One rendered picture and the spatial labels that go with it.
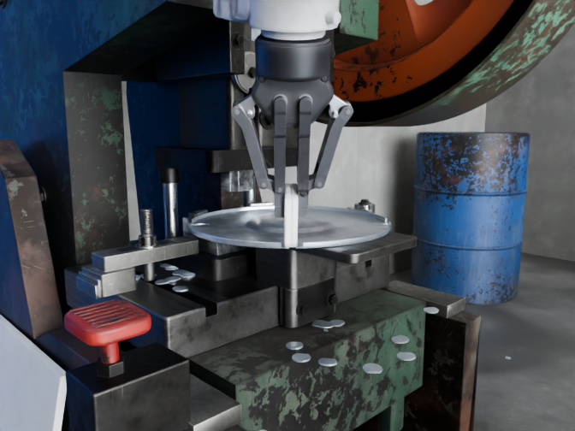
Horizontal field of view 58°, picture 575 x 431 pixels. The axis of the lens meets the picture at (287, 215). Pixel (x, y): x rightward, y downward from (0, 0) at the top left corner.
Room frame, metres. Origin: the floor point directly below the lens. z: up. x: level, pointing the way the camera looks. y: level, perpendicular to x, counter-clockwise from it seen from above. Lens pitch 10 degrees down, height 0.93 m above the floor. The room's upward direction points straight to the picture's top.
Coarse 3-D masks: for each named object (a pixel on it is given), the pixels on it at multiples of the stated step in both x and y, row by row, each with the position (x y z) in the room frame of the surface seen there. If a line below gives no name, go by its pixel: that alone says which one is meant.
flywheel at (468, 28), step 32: (384, 0) 1.08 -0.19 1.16; (448, 0) 0.98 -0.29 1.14; (480, 0) 0.90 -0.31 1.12; (512, 0) 0.86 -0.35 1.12; (384, 32) 1.08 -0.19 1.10; (416, 32) 1.03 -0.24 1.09; (448, 32) 0.94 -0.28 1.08; (480, 32) 0.90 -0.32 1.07; (352, 64) 1.13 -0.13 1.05; (384, 64) 1.06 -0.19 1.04; (416, 64) 0.98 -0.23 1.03; (448, 64) 0.94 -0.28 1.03; (352, 96) 1.09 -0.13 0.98; (384, 96) 1.03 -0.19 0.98; (416, 96) 1.05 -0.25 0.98
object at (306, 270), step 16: (384, 240) 0.65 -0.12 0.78; (400, 240) 0.65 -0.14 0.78; (416, 240) 0.67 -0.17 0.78; (256, 256) 0.73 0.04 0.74; (272, 256) 0.70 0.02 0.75; (288, 256) 0.68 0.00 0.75; (304, 256) 0.69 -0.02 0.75; (320, 256) 0.61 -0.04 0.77; (336, 256) 0.59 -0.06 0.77; (352, 256) 0.58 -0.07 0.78; (368, 256) 0.59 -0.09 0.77; (256, 272) 0.73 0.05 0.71; (272, 272) 0.70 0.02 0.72; (288, 272) 0.68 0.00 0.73; (304, 272) 0.69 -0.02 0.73; (320, 272) 0.71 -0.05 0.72; (288, 288) 0.68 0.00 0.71; (304, 288) 0.69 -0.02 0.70; (320, 288) 0.71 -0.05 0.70; (288, 304) 0.68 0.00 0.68; (304, 304) 0.68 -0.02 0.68; (320, 304) 0.72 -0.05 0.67; (288, 320) 0.68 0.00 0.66; (304, 320) 0.69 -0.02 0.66
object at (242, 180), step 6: (222, 174) 0.82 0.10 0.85; (228, 174) 0.81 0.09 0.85; (234, 174) 0.82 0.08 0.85; (240, 174) 0.81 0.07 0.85; (246, 174) 0.82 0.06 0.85; (252, 174) 0.84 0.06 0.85; (222, 180) 0.82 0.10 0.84; (228, 180) 0.81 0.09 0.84; (234, 180) 0.82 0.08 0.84; (240, 180) 0.81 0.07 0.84; (246, 180) 0.82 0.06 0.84; (252, 180) 0.84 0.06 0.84; (222, 186) 0.82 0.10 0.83; (228, 186) 0.81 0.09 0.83; (234, 186) 0.82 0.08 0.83; (240, 186) 0.81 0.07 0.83; (246, 186) 0.82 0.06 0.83; (252, 186) 0.84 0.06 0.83
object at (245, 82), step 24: (192, 96) 0.79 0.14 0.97; (216, 96) 0.74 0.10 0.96; (240, 96) 0.74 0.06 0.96; (192, 120) 0.79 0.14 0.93; (216, 120) 0.75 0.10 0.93; (264, 120) 0.73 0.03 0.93; (192, 144) 0.79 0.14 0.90; (216, 144) 0.75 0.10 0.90; (240, 144) 0.74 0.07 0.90; (264, 144) 0.73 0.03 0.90; (288, 144) 0.76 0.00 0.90
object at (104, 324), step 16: (96, 304) 0.46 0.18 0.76; (112, 304) 0.47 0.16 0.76; (128, 304) 0.47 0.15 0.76; (64, 320) 0.44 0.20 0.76; (80, 320) 0.43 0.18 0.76; (96, 320) 0.43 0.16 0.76; (112, 320) 0.43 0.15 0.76; (128, 320) 0.43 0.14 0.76; (144, 320) 0.43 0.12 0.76; (80, 336) 0.41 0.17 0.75; (96, 336) 0.40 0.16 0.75; (112, 336) 0.41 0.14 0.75; (128, 336) 0.42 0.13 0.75; (112, 352) 0.44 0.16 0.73
